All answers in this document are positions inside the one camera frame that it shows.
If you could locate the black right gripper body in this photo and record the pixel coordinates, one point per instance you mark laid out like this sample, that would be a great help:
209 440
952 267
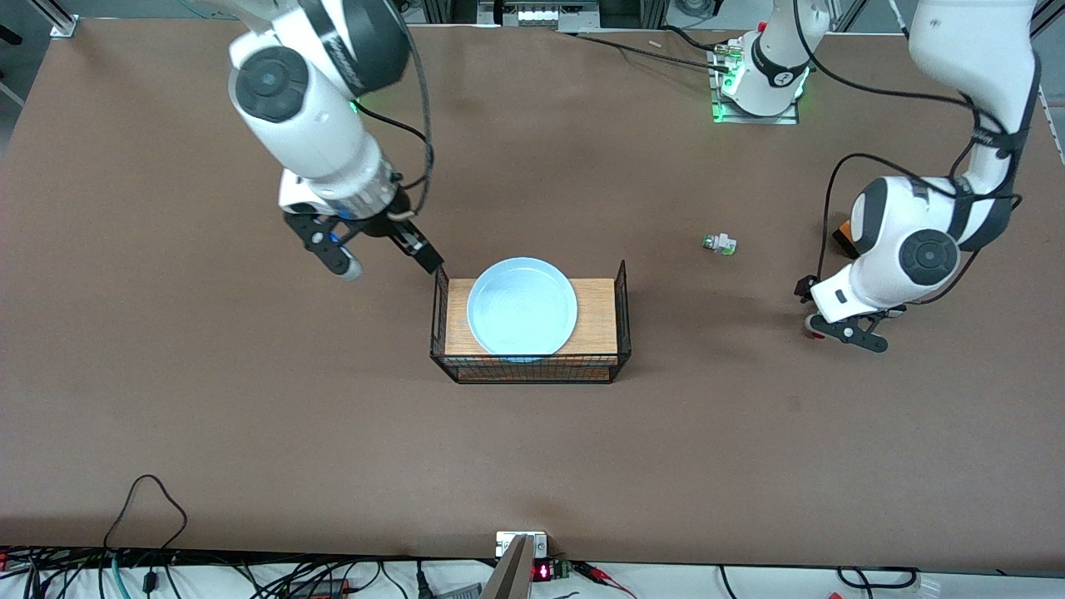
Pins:
388 226

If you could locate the light blue round plate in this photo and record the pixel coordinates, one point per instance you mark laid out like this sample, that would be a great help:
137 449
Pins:
522 312

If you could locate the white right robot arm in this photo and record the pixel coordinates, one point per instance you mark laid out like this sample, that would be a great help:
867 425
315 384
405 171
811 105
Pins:
308 125

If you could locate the wooden board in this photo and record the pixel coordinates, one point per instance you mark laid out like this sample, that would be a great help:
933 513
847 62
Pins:
595 316

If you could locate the grey device with sockets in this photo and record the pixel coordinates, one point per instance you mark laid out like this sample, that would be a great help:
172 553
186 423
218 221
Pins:
537 17

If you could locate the grey metal beam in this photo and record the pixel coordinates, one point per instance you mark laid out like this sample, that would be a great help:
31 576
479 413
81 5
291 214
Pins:
512 578

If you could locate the red digit display module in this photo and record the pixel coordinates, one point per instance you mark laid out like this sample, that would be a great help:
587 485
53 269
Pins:
542 571

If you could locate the red clip lead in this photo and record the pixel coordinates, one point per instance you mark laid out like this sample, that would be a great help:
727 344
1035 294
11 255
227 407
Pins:
607 576

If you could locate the aluminium corner profile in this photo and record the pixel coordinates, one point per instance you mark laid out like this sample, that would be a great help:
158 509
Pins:
62 21
1048 21

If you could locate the orange button enclosure box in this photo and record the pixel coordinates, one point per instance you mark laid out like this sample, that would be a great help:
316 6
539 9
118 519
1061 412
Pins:
842 237

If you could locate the green push button switch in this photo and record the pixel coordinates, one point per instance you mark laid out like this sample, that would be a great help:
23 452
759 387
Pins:
720 244

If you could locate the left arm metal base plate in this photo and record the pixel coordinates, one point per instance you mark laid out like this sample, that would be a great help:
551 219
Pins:
724 116

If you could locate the silver camera mount bracket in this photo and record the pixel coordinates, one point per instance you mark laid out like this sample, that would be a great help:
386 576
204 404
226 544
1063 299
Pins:
503 545

